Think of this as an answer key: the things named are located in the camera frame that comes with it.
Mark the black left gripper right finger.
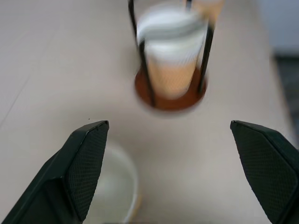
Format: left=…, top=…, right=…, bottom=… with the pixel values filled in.
left=230, top=120, right=299, bottom=224

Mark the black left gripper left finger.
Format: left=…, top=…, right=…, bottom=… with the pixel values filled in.
left=0, top=120, right=110, bottom=224

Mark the black wire cup holder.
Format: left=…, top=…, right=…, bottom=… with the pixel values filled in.
left=127, top=0, right=215, bottom=116

